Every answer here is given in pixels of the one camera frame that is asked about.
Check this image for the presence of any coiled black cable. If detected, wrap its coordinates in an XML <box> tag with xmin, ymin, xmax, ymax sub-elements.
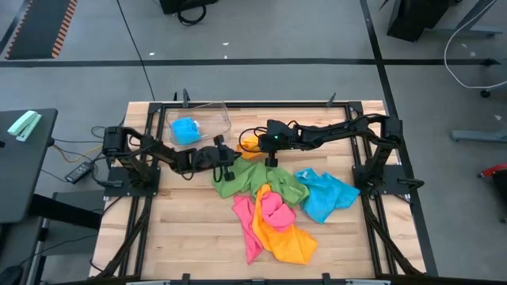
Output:
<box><xmin>177</xmin><ymin>3</ymin><xmax>208</xmax><ymax>27</ymax></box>

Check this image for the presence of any orange microfiber towel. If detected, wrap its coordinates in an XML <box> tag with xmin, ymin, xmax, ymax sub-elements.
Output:
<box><xmin>236</xmin><ymin>136</ymin><xmax>267</xmax><ymax>161</ymax></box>
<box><xmin>252</xmin><ymin>183</ymin><xmax>318</xmax><ymax>265</ymax></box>

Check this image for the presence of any pink microfiber towel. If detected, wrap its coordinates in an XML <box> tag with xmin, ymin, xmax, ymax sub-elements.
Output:
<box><xmin>231</xmin><ymin>191</ymin><xmax>297</xmax><ymax>264</ymax></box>

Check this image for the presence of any black equipment box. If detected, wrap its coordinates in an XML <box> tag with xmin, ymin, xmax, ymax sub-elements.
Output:
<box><xmin>159</xmin><ymin>0</ymin><xmax>219</xmax><ymax>16</ymax></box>

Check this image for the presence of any red cart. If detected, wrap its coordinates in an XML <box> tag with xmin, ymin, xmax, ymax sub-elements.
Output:
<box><xmin>477</xmin><ymin>161</ymin><xmax>507</xmax><ymax>222</ymax></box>

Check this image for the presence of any blue microfiber towel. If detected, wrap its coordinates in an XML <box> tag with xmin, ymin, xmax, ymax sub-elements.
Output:
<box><xmin>293</xmin><ymin>167</ymin><xmax>360</xmax><ymax>225</ymax></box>
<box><xmin>170</xmin><ymin>116</ymin><xmax>203</xmax><ymax>146</ymax></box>

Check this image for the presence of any grey desk leg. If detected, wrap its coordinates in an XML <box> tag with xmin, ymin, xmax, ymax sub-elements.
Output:
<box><xmin>451</xmin><ymin>129</ymin><xmax>507</xmax><ymax>143</ymax></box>
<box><xmin>433</xmin><ymin>0</ymin><xmax>506</xmax><ymax>39</ymax></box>

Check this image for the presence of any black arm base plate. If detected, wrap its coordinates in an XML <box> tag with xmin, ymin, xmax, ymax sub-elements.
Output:
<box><xmin>97</xmin><ymin>165</ymin><xmax>162</xmax><ymax>198</ymax></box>
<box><xmin>353</xmin><ymin>164</ymin><xmax>425</xmax><ymax>196</ymax></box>

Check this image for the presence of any black orange-striped floor mat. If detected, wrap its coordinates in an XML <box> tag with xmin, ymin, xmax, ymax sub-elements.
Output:
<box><xmin>0</xmin><ymin>0</ymin><xmax>79</xmax><ymax>61</ymax></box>

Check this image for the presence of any orange wire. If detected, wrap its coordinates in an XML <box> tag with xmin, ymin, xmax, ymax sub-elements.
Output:
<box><xmin>52</xmin><ymin>142</ymin><xmax>105</xmax><ymax>164</ymax></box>

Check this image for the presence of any clear plastic bin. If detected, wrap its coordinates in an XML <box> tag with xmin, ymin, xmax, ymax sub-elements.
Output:
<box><xmin>166</xmin><ymin>101</ymin><xmax>233</xmax><ymax>147</ymax></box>

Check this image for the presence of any black power adapter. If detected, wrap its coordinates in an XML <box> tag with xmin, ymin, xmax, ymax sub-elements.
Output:
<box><xmin>64</xmin><ymin>161</ymin><xmax>95</xmax><ymax>184</ymax></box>

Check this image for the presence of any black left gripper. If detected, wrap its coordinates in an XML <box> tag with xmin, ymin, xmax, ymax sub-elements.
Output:
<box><xmin>189</xmin><ymin>134</ymin><xmax>238</xmax><ymax>183</ymax></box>

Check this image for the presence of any white floor cable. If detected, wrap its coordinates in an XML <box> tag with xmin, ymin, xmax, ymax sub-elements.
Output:
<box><xmin>443</xmin><ymin>0</ymin><xmax>507</xmax><ymax>90</ymax></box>

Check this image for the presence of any green microfiber towel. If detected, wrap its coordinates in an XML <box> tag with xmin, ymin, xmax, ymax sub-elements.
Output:
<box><xmin>213</xmin><ymin>156</ymin><xmax>311</xmax><ymax>209</ymax></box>

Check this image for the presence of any mint green stapler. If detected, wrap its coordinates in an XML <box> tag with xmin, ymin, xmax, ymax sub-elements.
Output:
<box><xmin>6</xmin><ymin>110</ymin><xmax>43</xmax><ymax>143</ymax></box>

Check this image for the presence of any thin black floor cable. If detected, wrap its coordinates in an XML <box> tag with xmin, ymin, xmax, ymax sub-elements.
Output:
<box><xmin>116</xmin><ymin>0</ymin><xmax>156</xmax><ymax>102</ymax></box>

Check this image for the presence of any black side table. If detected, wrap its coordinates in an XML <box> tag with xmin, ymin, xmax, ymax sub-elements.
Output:
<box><xmin>0</xmin><ymin>108</ymin><xmax>59</xmax><ymax>225</ymax></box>

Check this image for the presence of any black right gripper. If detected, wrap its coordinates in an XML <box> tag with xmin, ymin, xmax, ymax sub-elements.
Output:
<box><xmin>257</xmin><ymin>118</ymin><xmax>303</xmax><ymax>169</ymax></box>

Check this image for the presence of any black cabinet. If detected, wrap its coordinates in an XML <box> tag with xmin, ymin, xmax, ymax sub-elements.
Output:
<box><xmin>386</xmin><ymin>0</ymin><xmax>452</xmax><ymax>44</ymax></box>

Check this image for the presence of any black metal crossbar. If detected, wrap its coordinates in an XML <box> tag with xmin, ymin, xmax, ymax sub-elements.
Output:
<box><xmin>30</xmin><ymin>192</ymin><xmax>103</xmax><ymax>230</ymax></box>

